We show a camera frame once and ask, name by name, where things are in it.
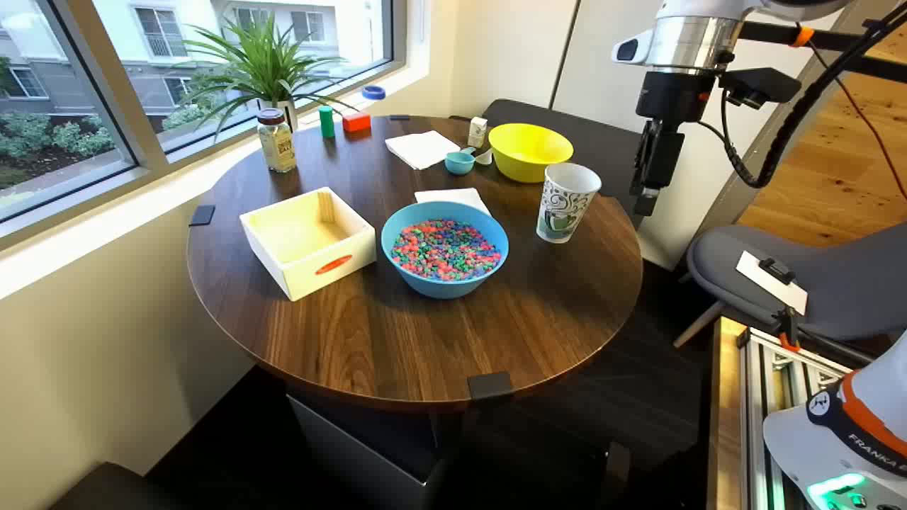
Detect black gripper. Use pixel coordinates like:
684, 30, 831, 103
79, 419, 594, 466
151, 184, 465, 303
631, 68, 716, 222

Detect printed white paper cup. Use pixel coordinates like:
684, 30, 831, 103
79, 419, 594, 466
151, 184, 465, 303
533, 163, 603, 246

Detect dark grey chair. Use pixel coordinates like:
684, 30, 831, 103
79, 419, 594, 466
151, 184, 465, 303
480, 98, 647, 225

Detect yellow plastic bowl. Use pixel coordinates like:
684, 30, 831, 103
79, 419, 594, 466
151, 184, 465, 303
485, 123, 575, 187

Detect black clip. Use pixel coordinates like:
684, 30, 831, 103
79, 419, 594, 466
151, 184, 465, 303
760, 256, 796, 285

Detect white tag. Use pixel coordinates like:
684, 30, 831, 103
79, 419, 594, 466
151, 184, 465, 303
733, 251, 810, 319

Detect small white carton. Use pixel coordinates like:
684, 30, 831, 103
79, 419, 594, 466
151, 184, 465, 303
465, 115, 490, 153

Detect white paper napkin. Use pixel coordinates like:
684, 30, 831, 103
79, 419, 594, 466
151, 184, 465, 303
382, 129, 463, 174
410, 184, 494, 222

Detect colourful beads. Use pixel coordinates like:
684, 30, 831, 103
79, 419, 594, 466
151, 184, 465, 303
392, 219, 504, 285

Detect grey-blue chair wooden legs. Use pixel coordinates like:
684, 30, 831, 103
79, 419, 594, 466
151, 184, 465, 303
672, 222, 907, 351

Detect blue plastic bowl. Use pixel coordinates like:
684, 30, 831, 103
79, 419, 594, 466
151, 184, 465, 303
378, 200, 512, 303

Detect red block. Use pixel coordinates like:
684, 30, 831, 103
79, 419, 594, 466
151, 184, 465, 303
341, 112, 373, 140

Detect cream wooden box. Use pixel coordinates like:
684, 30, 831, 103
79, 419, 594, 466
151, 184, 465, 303
237, 184, 379, 303

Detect glass jar with label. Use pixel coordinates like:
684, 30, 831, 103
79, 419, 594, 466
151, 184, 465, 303
256, 99, 301, 177

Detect green potted plant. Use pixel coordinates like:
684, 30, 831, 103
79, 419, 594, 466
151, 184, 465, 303
181, 11, 352, 130

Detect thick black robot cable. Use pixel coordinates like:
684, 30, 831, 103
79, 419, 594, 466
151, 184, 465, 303
712, 4, 907, 190

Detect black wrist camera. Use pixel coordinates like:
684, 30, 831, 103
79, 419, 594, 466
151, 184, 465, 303
721, 66, 804, 109

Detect thin dark cable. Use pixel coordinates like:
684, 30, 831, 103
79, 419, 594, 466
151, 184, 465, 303
810, 45, 907, 180

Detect aluminium extrusion frame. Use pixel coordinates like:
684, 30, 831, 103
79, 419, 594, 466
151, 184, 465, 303
705, 316, 852, 510

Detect black cable with orange tape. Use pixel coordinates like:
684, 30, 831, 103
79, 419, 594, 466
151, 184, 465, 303
739, 21, 907, 82

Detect grey table pedestal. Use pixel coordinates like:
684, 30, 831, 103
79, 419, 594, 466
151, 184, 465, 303
284, 391, 448, 510

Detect large window with frame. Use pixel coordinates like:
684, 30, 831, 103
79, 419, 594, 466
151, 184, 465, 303
0, 0, 400, 225

